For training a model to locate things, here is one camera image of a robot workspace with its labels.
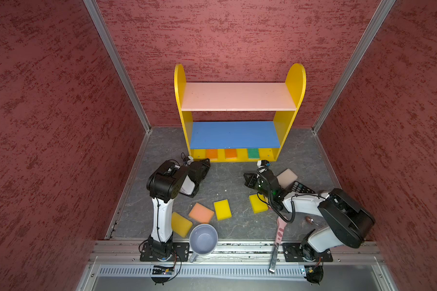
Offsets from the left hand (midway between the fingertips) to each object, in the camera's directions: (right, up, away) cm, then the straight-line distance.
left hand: (211, 161), depth 102 cm
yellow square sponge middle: (+7, -21, -18) cm, 29 cm away
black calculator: (+47, -13, -10) cm, 50 cm away
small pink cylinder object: (+46, -24, -22) cm, 56 cm away
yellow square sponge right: (+24, -16, -23) cm, 37 cm away
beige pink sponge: (+42, -8, -5) cm, 43 cm away
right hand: (+17, -7, -13) cm, 22 cm away
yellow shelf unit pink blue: (+16, +12, -9) cm, 21 cm away
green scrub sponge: (+25, +5, +1) cm, 26 cm away
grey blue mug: (-1, -32, -24) cm, 40 cm away
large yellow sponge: (-12, -27, -23) cm, 37 cm away
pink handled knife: (+33, -27, -23) cm, 49 cm away
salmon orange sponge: (-3, -23, -19) cm, 30 cm away
